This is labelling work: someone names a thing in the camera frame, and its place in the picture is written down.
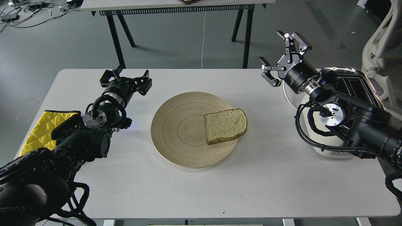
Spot background table with black legs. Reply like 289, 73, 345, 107
80, 0, 275, 69

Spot thin white hanging cable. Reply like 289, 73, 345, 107
201, 12, 206, 69

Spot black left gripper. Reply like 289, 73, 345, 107
100, 65, 152, 106

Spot round wooden plate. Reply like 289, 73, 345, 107
150, 92, 237, 169

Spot yellow quilted cloth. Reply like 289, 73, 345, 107
18, 110, 81, 157

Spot slice of bread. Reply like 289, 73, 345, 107
204, 108, 247, 145

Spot cream white toaster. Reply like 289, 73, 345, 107
286, 67, 387, 158

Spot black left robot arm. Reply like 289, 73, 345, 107
1, 66, 152, 226

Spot white office chair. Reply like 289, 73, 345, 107
361, 0, 401, 109

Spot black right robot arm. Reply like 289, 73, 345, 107
259, 30, 401, 199

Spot cables and adapters on floor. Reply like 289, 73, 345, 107
0, 0, 84, 32

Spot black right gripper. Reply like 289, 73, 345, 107
258, 30, 319, 94

